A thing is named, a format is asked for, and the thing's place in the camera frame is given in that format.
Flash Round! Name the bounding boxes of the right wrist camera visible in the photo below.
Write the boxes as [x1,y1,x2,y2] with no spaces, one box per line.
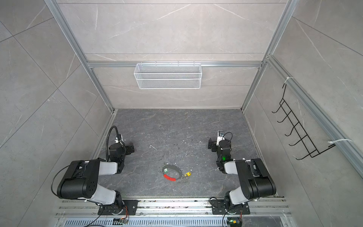
[216,131,225,146]

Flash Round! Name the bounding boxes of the black wire hook rack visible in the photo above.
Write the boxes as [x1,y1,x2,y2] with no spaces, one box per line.
[272,84,336,161]

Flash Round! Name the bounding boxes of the left black corrugated cable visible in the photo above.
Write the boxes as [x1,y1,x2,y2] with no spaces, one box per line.
[105,125,120,161]

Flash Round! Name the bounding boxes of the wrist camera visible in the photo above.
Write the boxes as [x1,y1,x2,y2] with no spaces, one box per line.
[216,131,225,146]
[115,134,125,146]

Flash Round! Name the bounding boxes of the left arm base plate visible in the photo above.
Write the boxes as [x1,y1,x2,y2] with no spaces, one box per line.
[97,200,139,216]

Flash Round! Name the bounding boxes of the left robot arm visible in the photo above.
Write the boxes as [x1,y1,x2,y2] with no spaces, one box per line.
[55,142,138,216]

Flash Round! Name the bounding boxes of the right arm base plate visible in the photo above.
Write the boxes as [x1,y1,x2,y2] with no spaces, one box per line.
[209,198,251,215]

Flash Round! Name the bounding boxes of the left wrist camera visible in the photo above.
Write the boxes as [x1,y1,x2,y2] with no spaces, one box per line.
[115,134,125,146]

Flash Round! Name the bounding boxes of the white wire mesh basket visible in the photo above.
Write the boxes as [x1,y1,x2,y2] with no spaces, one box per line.
[134,63,202,89]

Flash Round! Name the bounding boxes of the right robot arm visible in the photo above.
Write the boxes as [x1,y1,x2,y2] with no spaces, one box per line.
[208,137,277,212]

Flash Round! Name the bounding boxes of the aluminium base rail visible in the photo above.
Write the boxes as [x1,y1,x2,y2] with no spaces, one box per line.
[53,197,296,227]

